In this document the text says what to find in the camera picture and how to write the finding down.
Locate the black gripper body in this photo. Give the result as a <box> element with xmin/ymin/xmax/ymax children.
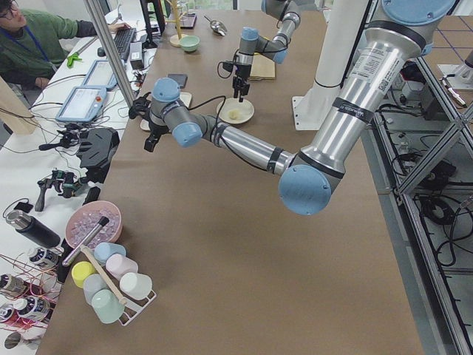
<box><xmin>128</xmin><ymin>95</ymin><xmax>166</xmax><ymax>152</ymax></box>
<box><xmin>222</xmin><ymin>53</ymin><xmax>252</xmax><ymax>92</ymax></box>

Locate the beige round plate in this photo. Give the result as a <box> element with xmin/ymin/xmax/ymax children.
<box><xmin>217</xmin><ymin>98</ymin><xmax>255</xmax><ymax>124</ymax></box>

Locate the white steamed bun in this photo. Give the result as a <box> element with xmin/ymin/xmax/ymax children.
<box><xmin>228</xmin><ymin>109</ymin><xmax>240</xmax><ymax>121</ymax></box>

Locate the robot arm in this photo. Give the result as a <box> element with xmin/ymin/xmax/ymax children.
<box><xmin>143</xmin><ymin>1</ymin><xmax>453</xmax><ymax>215</ymax></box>
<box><xmin>222</xmin><ymin>0</ymin><xmax>301</xmax><ymax>102</ymax></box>

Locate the cream rabbit tray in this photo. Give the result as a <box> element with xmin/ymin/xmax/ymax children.
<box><xmin>140</xmin><ymin>92</ymin><xmax>192</xmax><ymax>132</ymax></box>

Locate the wooden cutting board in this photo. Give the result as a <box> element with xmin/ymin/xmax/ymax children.
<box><xmin>249</xmin><ymin>54</ymin><xmax>276</xmax><ymax>81</ymax></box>

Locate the steel ice scoop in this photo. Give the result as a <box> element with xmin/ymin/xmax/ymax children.
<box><xmin>204</xmin><ymin>16</ymin><xmax>228</xmax><ymax>36</ymax></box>

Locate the grey folded cloth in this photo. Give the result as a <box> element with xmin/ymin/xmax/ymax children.
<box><xmin>167</xmin><ymin>73</ymin><xmax>188</xmax><ymax>89</ymax></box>

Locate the teach pendant far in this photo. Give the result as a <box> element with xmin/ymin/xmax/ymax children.
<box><xmin>82</xmin><ymin>60</ymin><xmax>118</xmax><ymax>90</ymax></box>

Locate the teach pendant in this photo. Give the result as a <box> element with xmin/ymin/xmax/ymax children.
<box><xmin>55</xmin><ymin>86</ymin><xmax>107</xmax><ymax>123</ymax></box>
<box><xmin>82</xmin><ymin>60</ymin><xmax>118</xmax><ymax>90</ymax></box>

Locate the mint green bowl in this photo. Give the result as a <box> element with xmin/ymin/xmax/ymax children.
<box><xmin>179</xmin><ymin>35</ymin><xmax>200</xmax><ymax>53</ymax></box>

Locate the teach pendant near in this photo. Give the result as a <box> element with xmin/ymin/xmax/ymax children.
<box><xmin>55</xmin><ymin>86</ymin><xmax>107</xmax><ymax>123</ymax></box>

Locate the wooden cup tree stand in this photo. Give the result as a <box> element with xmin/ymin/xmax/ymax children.
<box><xmin>166</xmin><ymin>0</ymin><xmax>186</xmax><ymax>47</ymax></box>

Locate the black keyboard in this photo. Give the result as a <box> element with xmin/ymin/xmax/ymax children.
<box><xmin>114</xmin><ymin>27</ymin><xmax>136</xmax><ymax>61</ymax></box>

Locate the steel muddler with black tip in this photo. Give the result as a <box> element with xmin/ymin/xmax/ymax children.
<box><xmin>61</xmin><ymin>216</ymin><xmax>109</xmax><ymax>267</ymax></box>

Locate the pink bowl of ice cubes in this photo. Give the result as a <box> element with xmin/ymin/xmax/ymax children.
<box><xmin>65</xmin><ymin>200</ymin><xmax>123</xmax><ymax>249</ymax></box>

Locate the person in green sweater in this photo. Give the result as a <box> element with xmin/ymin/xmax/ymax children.
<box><xmin>0</xmin><ymin>0</ymin><xmax>132</xmax><ymax>89</ymax></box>

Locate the light blue cup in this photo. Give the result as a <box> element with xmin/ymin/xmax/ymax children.
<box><xmin>93</xmin><ymin>242</ymin><xmax>126</xmax><ymax>266</ymax></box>

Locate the pink cup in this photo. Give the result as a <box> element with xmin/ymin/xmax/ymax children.
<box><xmin>105</xmin><ymin>254</ymin><xmax>138</xmax><ymax>280</ymax></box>

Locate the black thermos bottle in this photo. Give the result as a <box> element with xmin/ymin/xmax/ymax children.
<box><xmin>5</xmin><ymin>209</ymin><xmax>61</xmax><ymax>249</ymax></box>

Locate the yellow cup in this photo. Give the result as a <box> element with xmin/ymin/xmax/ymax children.
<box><xmin>71</xmin><ymin>261</ymin><xmax>97</xmax><ymax>288</ymax></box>

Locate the white cup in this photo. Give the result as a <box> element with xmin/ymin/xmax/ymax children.
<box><xmin>120</xmin><ymin>272</ymin><xmax>152</xmax><ymax>300</ymax></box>

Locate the grey cup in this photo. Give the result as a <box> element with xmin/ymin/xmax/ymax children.
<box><xmin>83</xmin><ymin>274</ymin><xmax>109</xmax><ymax>305</ymax></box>

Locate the mint green cup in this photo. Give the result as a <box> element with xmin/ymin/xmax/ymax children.
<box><xmin>91</xmin><ymin>289</ymin><xmax>124</xmax><ymax>324</ymax></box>

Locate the aluminium frame post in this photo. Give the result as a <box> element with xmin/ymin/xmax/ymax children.
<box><xmin>84</xmin><ymin>0</ymin><xmax>135</xmax><ymax>108</ymax></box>

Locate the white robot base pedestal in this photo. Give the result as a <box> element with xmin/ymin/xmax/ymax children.
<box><xmin>293</xmin><ymin>0</ymin><xmax>372</xmax><ymax>131</ymax></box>

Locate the white wire cup rack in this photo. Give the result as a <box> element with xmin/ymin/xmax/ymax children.
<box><xmin>81</xmin><ymin>246</ymin><xmax>157</xmax><ymax>326</ymax></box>

